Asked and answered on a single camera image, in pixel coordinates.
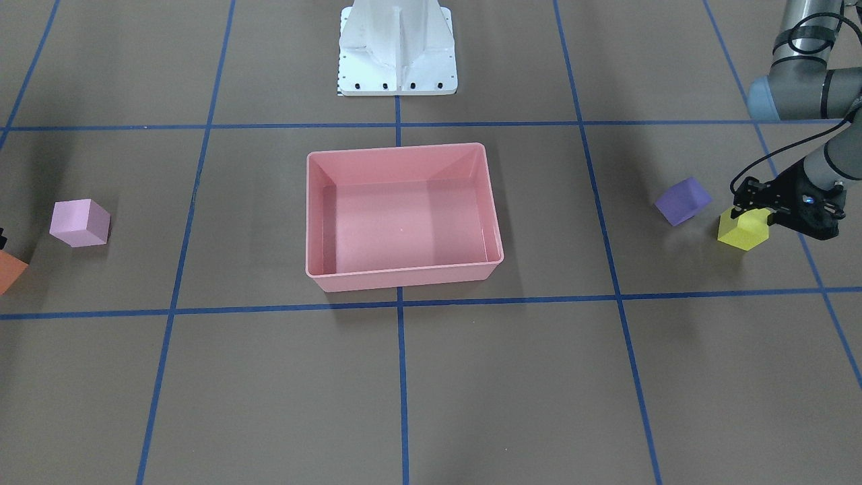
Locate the pink plastic bin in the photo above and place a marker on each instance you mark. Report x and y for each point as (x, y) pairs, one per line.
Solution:
(401, 216)

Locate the pink foam cube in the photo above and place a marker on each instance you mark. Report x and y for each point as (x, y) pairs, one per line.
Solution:
(80, 223)

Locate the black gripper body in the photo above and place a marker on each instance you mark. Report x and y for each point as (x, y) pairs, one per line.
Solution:
(785, 194)

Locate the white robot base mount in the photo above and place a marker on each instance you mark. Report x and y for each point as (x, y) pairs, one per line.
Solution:
(397, 48)

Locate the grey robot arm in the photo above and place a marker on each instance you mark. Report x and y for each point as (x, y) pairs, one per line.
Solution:
(801, 86)

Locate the purple foam cube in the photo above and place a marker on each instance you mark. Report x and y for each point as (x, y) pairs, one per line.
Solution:
(683, 201)

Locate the yellow foam cube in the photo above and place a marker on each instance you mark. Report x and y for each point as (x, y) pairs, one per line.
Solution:
(744, 230)

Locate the orange foam cube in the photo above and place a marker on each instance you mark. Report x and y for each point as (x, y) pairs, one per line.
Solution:
(11, 270)

